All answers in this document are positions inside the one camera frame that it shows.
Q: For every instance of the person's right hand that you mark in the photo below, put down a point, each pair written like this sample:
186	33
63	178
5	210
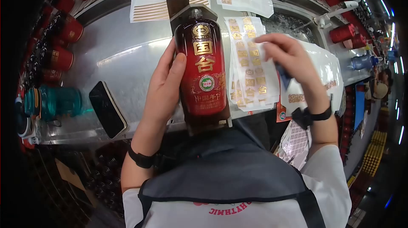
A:
299	65

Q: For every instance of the person's left hand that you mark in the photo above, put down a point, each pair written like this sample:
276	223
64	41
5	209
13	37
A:
162	94

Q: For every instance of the person's left thumb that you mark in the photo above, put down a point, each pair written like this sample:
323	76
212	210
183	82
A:
179	67

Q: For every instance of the person's right fingers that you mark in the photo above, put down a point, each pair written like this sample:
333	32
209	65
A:
274	46

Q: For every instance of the person's left index finger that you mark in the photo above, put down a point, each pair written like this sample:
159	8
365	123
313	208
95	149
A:
170	51

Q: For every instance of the red liquor bottle gold label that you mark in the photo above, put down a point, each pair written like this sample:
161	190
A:
204	75

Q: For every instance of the dark blue scraper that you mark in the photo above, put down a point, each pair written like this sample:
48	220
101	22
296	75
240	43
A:
284	76

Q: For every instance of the water basin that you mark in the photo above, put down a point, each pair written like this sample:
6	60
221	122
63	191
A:
287	24

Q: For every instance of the stack of gold character stickers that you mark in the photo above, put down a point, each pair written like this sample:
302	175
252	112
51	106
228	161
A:
251	81

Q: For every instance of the sheets of gold strip stickers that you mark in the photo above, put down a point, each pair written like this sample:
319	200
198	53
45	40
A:
149	6

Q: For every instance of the white sheets with gold ornament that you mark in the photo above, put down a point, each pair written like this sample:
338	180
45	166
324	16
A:
325	68

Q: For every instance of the red round box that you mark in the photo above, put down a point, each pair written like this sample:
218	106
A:
341	33
357	41

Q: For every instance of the orange red packet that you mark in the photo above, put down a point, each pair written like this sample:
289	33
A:
282	115

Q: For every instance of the white spray tool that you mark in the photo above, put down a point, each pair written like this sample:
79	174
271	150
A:
334	13

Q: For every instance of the black wrist band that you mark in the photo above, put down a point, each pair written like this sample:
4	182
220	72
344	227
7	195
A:
142	159
307	116

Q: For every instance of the black smartphone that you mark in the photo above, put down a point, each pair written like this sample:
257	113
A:
106	110

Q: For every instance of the blue water jug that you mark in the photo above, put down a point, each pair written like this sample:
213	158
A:
363	62

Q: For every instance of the stack of white label sheets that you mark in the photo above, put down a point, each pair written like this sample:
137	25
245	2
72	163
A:
295	145

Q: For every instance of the person's body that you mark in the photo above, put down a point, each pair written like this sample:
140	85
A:
223	180

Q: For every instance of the teal water bottle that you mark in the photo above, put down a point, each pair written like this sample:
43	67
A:
57	102

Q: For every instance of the pile of dark bottles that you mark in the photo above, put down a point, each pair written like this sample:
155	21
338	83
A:
106	177

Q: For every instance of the tray of yellow caps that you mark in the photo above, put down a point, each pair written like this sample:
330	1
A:
374	153

